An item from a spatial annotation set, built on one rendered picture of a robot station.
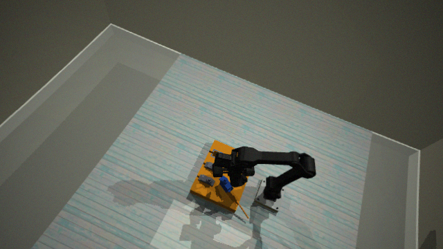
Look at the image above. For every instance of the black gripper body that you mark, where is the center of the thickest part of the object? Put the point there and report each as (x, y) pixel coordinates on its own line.
(219, 171)

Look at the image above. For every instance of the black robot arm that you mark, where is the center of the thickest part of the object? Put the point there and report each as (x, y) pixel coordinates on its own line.
(247, 157)

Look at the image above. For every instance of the orange flat block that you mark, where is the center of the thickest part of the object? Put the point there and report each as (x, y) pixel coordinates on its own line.
(207, 186)

